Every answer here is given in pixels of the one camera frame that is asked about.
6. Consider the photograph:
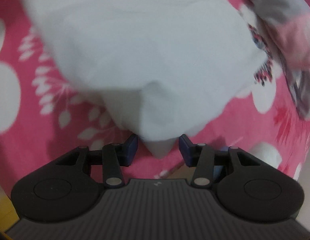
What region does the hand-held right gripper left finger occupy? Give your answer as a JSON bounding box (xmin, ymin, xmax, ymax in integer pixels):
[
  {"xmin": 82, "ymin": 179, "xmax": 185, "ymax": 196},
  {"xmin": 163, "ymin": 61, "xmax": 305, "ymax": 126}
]
[{"xmin": 55, "ymin": 133, "xmax": 139, "ymax": 188}]

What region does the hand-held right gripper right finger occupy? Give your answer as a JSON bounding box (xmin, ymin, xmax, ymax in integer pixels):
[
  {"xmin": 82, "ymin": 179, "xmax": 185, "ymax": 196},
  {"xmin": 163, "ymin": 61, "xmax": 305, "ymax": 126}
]
[{"xmin": 178, "ymin": 133, "xmax": 262, "ymax": 188}]

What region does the white shirt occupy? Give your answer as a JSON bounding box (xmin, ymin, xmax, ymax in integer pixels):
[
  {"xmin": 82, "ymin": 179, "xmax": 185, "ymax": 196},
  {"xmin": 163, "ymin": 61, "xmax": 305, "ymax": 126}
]
[{"xmin": 19, "ymin": 0, "xmax": 269, "ymax": 159}]

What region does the pink floral blanket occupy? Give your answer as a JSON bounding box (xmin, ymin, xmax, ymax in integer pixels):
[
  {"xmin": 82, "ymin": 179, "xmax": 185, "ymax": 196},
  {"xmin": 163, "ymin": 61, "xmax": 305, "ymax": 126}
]
[{"xmin": 0, "ymin": 0, "xmax": 310, "ymax": 195}]

